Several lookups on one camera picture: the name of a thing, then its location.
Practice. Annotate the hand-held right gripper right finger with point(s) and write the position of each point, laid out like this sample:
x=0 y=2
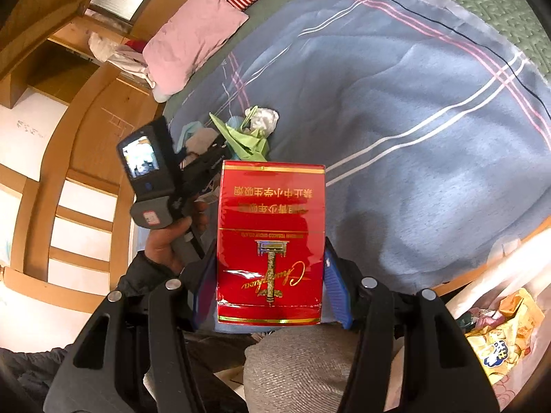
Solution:
x=338 y=292

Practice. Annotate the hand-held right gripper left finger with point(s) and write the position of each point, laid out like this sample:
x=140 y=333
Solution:
x=204 y=292

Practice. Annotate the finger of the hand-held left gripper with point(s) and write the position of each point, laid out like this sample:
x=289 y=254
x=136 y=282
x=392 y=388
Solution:
x=211 y=155

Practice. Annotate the blue face mask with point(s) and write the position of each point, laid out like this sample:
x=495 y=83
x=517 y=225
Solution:
x=191 y=131
x=236 y=122

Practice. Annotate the green paper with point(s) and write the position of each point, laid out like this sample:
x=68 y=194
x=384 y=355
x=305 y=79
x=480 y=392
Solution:
x=245 y=144

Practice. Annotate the white tissue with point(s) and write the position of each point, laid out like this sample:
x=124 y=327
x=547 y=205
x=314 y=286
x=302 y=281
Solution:
x=264 y=119

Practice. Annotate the red cigarette box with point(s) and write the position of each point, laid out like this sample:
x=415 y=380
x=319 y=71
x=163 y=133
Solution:
x=269 y=223

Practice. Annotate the yellow snack packet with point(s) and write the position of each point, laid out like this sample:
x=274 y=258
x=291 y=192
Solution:
x=508 y=344

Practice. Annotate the white bin with bag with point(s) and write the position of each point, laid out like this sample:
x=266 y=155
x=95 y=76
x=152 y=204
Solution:
x=516 y=266

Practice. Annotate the person's left hand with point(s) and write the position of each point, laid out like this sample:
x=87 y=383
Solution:
x=161 y=245

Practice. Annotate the person's grey trouser leg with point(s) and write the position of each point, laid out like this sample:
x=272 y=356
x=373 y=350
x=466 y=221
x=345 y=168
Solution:
x=297 y=370

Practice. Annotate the wooden bunk bed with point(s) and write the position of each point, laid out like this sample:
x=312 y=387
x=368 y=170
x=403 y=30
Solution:
x=99 y=94

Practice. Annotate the pink pillow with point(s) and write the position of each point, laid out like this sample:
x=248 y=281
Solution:
x=189 y=38

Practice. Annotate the white and red clothes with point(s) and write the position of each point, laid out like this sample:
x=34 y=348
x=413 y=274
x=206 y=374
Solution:
x=116 y=58

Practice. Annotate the blue checked bed sheet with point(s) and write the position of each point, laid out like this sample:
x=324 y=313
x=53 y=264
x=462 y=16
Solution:
x=387 y=116

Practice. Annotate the green patterned bed mat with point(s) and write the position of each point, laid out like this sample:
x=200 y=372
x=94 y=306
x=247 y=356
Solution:
x=486 y=4

